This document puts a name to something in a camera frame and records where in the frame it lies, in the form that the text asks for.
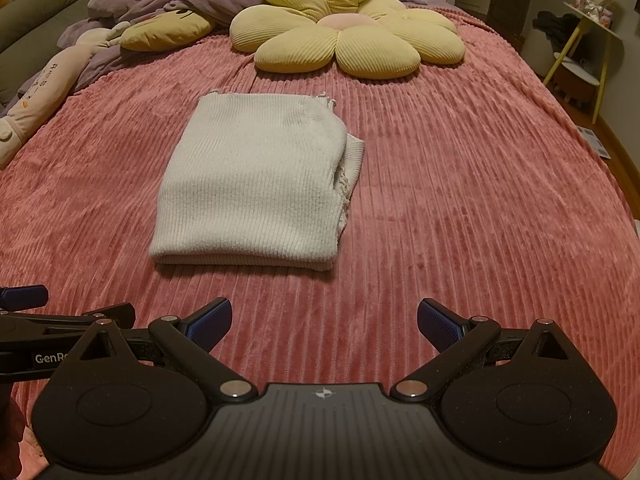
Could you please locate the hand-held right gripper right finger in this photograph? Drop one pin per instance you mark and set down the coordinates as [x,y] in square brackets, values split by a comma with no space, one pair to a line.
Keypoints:
[440,322]

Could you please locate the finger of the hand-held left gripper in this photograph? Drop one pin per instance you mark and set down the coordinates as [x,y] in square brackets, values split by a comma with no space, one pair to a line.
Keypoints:
[60,322]
[27,296]

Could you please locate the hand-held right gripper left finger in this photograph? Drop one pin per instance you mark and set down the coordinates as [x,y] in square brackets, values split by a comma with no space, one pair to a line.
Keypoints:
[210,322]

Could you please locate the white knitted top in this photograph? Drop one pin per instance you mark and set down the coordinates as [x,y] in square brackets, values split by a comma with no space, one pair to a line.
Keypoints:
[250,190]

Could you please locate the dark clothes pile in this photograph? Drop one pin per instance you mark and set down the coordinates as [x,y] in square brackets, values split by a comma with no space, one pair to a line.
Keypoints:
[555,27]

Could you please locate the pink ribbed blanket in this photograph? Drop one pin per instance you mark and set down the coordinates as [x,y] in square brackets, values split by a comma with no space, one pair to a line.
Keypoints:
[475,200]

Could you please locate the long cream plush toy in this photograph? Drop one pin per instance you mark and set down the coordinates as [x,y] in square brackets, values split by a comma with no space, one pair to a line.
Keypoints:
[45,80]

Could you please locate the white bathroom scale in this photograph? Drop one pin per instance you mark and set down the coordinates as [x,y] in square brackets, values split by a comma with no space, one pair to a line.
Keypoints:
[595,142]

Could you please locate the small round white stool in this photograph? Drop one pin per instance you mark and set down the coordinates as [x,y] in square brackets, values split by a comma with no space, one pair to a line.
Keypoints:
[575,77]

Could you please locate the green upholstered headboard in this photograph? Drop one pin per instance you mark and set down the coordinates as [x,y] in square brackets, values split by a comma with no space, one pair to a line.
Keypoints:
[35,15]

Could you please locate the yellow plush cushion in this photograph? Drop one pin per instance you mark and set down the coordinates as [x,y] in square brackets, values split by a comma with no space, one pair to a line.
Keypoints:
[165,30]

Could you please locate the yellow flower-shaped pillow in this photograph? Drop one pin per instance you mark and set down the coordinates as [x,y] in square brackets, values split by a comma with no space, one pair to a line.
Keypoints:
[345,25]

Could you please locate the white side table yellow legs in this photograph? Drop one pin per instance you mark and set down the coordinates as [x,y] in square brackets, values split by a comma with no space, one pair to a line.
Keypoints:
[592,30]

